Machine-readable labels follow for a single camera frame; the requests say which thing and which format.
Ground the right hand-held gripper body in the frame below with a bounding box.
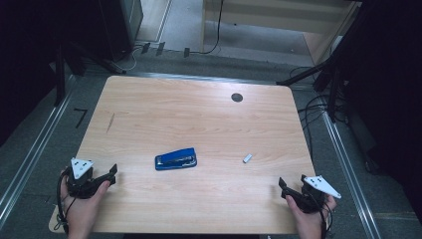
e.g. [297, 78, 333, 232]
[292, 174, 342, 214]

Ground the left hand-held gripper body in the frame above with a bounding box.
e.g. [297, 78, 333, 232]
[66, 157, 101, 200]

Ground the blue stapler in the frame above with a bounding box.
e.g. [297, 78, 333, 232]
[154, 147, 198, 171]

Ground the person's right hand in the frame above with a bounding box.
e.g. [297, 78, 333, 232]
[286, 194, 338, 231]

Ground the person's left hand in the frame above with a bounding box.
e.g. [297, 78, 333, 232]
[60, 168, 111, 230]

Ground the black metal stand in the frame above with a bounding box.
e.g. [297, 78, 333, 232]
[276, 49, 350, 124]
[54, 39, 127, 108]

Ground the dark curtain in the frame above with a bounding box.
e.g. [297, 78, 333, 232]
[0, 0, 103, 147]
[331, 0, 422, 227]

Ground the black computer tower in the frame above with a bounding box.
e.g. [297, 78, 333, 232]
[99, 0, 144, 62]

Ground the light wooden furniture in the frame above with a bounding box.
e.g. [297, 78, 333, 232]
[200, 0, 362, 66]

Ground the metal floor rail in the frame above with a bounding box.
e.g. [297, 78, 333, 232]
[318, 109, 383, 239]
[0, 75, 78, 231]
[83, 71, 302, 88]

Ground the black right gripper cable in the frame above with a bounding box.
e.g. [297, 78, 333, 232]
[310, 193, 334, 239]

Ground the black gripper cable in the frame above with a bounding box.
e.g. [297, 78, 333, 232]
[310, 193, 334, 239]
[54, 169, 78, 235]

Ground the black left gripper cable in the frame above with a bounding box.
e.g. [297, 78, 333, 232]
[54, 169, 78, 235]

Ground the bundle of black floor cables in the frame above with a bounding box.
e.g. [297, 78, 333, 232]
[289, 65, 350, 161]

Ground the white floor cable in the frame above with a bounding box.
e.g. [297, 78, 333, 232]
[111, 45, 144, 73]

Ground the black hanging cable with plug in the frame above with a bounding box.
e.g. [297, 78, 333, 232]
[183, 0, 225, 59]

